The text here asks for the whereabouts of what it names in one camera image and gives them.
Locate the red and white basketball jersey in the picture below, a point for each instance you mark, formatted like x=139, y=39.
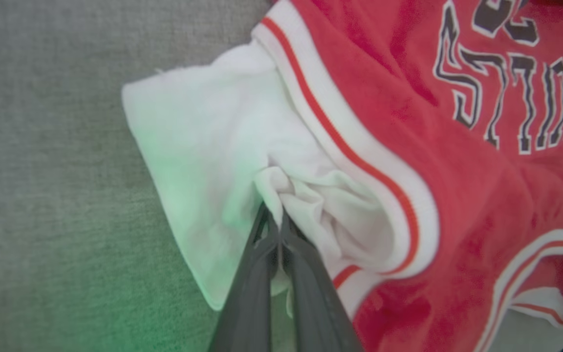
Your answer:
x=457, y=195

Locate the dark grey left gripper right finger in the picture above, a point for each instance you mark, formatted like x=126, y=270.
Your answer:
x=315, y=303

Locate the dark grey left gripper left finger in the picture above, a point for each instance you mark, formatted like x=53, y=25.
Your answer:
x=249, y=293

